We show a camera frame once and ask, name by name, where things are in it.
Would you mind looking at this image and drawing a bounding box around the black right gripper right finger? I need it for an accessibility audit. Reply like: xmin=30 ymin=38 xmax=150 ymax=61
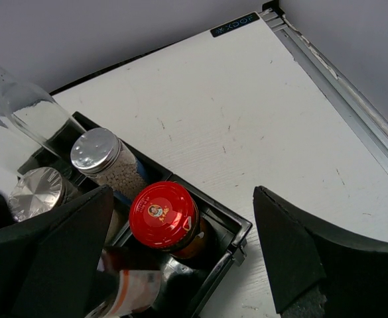
xmin=253 ymin=186 xmax=388 ymax=317

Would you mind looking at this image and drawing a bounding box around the silver lid spice jar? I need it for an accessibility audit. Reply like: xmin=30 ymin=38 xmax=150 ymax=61
xmin=8 ymin=167 xmax=81 ymax=222

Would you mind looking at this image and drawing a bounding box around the blue label spice jar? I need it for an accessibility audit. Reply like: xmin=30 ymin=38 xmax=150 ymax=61
xmin=70 ymin=128 xmax=149 ymax=205

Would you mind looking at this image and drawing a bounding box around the black three-compartment tray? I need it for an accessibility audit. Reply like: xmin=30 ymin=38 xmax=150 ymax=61
xmin=12 ymin=127 xmax=251 ymax=317

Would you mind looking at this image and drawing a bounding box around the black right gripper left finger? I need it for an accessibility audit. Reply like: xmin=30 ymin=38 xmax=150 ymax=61
xmin=0 ymin=185 xmax=114 ymax=317

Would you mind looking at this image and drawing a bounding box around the right table logo sticker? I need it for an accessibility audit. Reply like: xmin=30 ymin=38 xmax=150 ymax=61
xmin=210 ymin=12 xmax=260 ymax=38

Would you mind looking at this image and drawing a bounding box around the glass bottle with dark sauce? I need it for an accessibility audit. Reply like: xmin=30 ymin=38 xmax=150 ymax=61
xmin=0 ymin=66 xmax=85 ymax=183

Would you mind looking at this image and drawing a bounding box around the red lid sauce jar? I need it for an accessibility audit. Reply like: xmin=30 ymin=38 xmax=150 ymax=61
xmin=129 ymin=181 xmax=216 ymax=261

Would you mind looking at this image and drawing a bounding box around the aluminium table frame rail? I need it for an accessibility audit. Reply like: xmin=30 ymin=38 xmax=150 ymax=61
xmin=259 ymin=1 xmax=388 ymax=175

